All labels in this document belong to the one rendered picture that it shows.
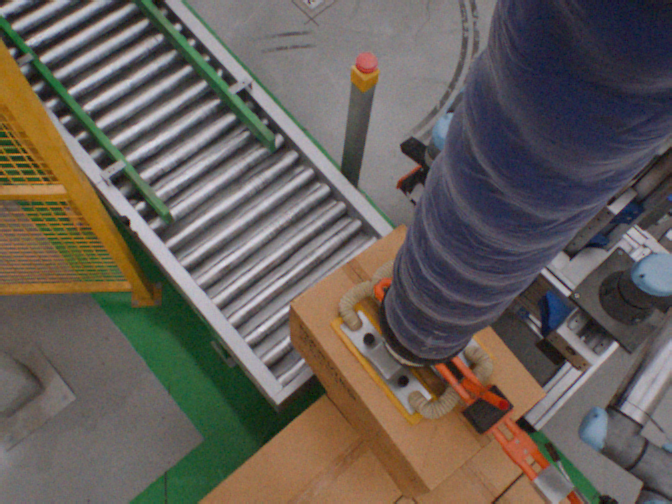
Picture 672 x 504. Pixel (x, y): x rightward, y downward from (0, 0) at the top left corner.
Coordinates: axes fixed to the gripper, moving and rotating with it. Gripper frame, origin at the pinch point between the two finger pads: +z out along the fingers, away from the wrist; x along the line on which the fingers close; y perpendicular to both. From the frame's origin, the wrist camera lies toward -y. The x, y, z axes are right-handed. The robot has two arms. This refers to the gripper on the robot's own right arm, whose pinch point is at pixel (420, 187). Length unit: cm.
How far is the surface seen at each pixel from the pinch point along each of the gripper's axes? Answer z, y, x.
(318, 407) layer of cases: 65, 23, -50
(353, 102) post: 38, -48, 19
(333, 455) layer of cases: 65, 38, -56
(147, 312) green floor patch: 120, -56, -76
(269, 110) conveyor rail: 62, -74, 2
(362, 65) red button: 17, -47, 20
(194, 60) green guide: 58, -105, -9
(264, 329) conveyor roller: 65, -8, -49
